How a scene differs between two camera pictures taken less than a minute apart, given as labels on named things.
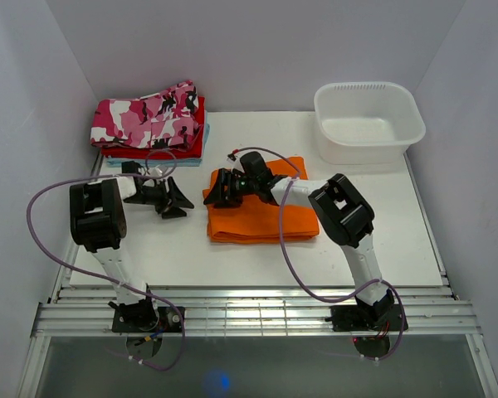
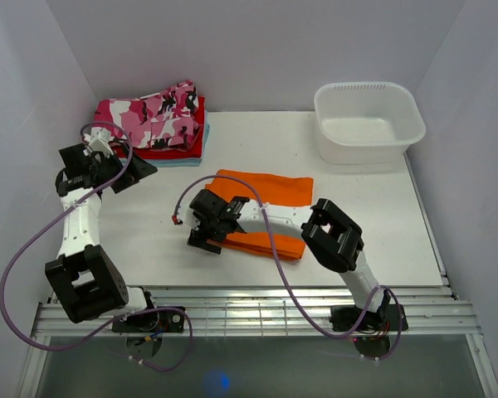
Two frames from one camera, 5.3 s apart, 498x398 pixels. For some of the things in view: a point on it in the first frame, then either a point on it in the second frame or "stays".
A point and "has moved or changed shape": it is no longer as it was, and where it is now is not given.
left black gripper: (172, 200) → (138, 169)
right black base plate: (349, 318) stays
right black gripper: (217, 193) → (199, 241)
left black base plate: (168, 321) stays
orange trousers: (258, 220) has moved or changed shape
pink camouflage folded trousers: (166, 119) stays
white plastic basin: (366, 122) stays
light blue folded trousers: (166, 162) stays
